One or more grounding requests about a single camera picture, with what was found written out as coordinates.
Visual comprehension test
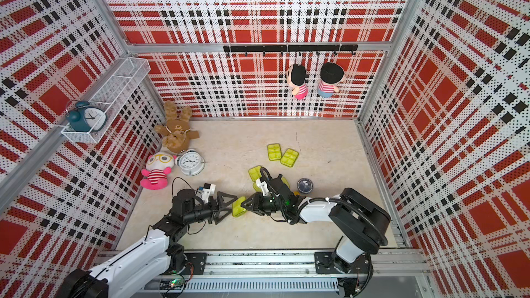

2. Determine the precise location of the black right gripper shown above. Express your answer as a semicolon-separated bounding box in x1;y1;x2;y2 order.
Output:
241;192;286;217

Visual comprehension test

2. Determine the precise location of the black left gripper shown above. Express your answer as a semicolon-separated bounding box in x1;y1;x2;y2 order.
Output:
185;192;237;225

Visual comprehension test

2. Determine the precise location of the green pillbox front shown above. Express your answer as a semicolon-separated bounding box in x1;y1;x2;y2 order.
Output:
232;196;247;218

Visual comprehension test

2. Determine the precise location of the green pillbox with cross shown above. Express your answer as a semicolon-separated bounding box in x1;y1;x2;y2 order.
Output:
248;166;262;182

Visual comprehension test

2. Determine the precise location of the round blue pillbox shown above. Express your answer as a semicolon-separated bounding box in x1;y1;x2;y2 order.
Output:
297;178;314;194

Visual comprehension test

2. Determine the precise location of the green pillbox white tray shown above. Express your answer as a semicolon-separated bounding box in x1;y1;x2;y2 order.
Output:
280;148;300;168

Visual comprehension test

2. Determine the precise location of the white square pillbox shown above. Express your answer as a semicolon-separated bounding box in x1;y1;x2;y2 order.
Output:
281;176;291;188

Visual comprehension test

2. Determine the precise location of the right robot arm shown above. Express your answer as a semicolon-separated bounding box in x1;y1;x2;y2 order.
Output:
242;178;391;273

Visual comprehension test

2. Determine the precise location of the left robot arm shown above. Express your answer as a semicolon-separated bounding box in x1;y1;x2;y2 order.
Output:
56;189;237;297

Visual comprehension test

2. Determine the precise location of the white alarm clock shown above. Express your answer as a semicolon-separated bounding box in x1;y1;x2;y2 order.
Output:
177;149;206;177

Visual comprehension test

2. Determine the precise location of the pink owl plush toy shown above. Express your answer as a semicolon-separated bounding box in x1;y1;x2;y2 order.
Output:
140;152;177;190

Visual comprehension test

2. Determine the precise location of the brown teddy bear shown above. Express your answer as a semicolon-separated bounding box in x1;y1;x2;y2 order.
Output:
154;102;200;154

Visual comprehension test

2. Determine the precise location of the pink dressed hanging doll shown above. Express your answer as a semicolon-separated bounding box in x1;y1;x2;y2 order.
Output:
287;63;308;101

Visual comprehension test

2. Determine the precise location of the blue dressed hanging doll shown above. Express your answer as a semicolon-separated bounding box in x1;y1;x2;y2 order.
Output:
317;62;345;98

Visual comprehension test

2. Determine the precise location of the teal alarm clock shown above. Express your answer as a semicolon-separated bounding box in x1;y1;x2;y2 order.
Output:
67;101;107;132

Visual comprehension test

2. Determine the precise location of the black hook rail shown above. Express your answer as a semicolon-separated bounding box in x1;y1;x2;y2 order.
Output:
223;44;359;55

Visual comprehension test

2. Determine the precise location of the metal base rail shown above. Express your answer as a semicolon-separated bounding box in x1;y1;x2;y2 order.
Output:
88;249;431;295

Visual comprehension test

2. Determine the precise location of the white wire shelf basket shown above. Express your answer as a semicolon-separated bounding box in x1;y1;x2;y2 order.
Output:
62;57;150;143

